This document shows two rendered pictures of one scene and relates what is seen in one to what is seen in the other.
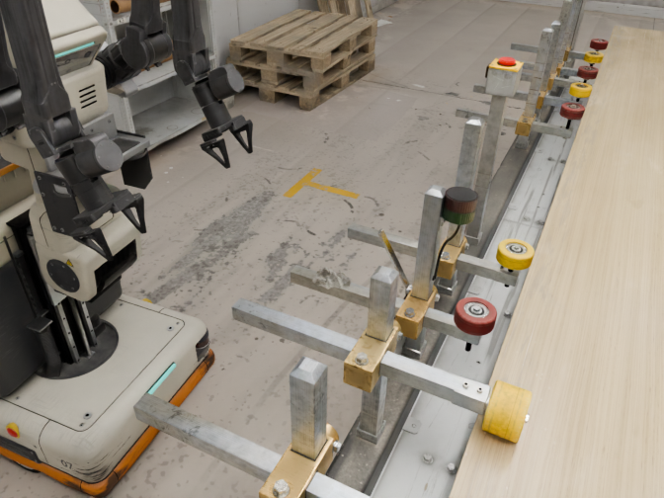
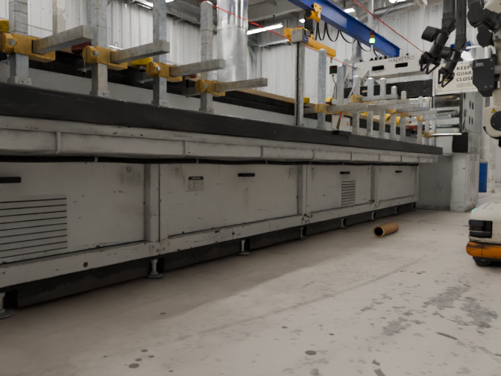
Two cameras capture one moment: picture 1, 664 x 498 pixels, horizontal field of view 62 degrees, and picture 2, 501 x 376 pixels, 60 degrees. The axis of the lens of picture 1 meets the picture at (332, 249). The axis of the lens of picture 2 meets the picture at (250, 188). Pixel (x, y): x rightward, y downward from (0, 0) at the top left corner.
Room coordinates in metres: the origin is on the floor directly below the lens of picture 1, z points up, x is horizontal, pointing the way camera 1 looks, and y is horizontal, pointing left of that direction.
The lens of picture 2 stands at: (3.78, -0.22, 0.49)
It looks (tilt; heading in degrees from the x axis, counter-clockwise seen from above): 3 degrees down; 191
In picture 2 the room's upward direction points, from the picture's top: straight up
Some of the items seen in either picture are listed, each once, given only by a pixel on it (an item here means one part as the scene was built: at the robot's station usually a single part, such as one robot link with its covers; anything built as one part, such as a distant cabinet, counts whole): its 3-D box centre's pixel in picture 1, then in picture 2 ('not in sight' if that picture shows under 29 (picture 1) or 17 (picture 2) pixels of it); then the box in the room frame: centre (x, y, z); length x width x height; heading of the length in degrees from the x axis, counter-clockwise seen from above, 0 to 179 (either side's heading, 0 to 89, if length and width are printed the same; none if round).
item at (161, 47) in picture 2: (537, 79); (119, 57); (2.48, -0.90, 0.83); 0.43 x 0.03 x 0.04; 64
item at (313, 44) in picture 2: not in sight; (312, 42); (-4.13, -0.65, 2.65); 1.71 x 0.09 x 0.32; 154
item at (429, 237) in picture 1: (422, 288); (340, 103); (0.92, -0.19, 0.89); 0.04 x 0.04 x 0.48; 64
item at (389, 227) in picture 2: not in sight; (386, 229); (0.53, 0.15, 0.04); 0.30 x 0.08 x 0.08; 154
